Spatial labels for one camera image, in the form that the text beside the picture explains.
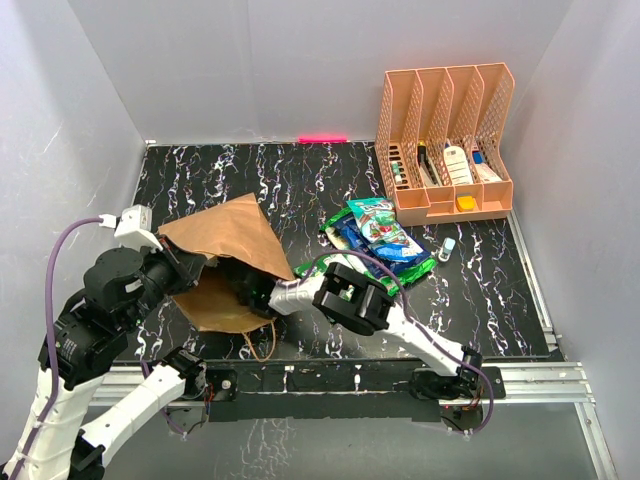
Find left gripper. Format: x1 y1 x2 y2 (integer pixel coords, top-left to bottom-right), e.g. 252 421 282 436
122 231 208 330

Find brown paper bag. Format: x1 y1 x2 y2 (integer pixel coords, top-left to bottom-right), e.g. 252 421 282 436
159 193 294 362

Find green snack packet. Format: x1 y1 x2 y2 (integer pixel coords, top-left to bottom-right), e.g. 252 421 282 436
293 253 350 279

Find green Chuba chips bag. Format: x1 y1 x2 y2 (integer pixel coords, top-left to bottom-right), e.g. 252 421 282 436
320 207 436 295

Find blue sea salt vinegar bag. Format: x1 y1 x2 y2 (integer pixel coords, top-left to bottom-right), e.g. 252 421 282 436
332 216 371 255

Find small colourful snack packet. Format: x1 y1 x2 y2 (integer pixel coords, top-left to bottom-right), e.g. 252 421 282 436
347 197 408 248

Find white blue snack packet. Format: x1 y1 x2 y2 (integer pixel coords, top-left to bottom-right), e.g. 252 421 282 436
366 237 431 276

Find blue M&M candy packet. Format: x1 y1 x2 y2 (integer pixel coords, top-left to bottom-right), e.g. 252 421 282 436
371 242 422 263

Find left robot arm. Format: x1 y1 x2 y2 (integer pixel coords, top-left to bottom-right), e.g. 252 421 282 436
1 237 207 479

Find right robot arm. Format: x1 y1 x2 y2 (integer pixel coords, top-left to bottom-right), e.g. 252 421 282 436
223 262 495 405

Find pink tape strip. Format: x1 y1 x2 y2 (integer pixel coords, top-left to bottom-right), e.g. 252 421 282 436
297 134 348 144

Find green white small bottles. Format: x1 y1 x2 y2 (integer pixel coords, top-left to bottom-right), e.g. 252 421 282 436
390 160 408 189

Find small white blue bottle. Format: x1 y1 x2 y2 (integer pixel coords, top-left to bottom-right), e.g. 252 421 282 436
437 237 456 262

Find black yellow marker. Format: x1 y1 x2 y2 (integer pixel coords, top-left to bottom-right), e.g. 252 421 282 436
417 141 442 187

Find yellow block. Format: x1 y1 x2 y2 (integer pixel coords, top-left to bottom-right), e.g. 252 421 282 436
456 195 476 212

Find white lotion bottle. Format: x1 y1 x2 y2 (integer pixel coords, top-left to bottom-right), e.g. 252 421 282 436
443 145 474 185

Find orange mesh file organizer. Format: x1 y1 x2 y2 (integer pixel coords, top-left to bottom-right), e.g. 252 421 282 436
375 63 515 226

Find white tube blue cap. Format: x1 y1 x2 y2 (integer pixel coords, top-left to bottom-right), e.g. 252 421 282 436
472 150 502 183

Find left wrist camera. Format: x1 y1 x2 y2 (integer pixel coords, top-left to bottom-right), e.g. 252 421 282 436
99 205 163 252

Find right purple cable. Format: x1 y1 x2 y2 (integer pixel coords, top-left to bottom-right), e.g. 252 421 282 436
282 249 496 437

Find purple cable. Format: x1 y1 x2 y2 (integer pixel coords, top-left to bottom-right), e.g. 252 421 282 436
282 249 496 437
0 214 207 480

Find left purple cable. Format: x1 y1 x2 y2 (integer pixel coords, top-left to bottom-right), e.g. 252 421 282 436
0 214 207 480

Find aluminium frame rail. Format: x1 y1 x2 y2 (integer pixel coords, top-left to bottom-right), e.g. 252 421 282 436
74 212 616 480

